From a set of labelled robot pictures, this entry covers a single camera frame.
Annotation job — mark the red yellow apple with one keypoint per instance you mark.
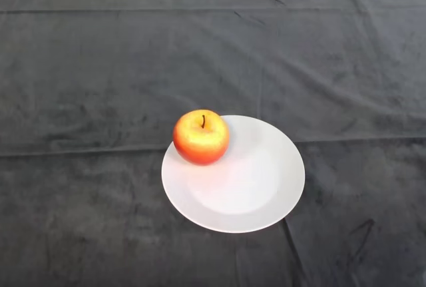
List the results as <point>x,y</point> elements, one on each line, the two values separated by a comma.
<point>201,140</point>

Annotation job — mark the white round plate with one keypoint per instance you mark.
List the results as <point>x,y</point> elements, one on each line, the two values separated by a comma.
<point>246,183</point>

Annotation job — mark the black cloth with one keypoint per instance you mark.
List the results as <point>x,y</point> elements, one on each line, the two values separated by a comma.
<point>213,50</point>

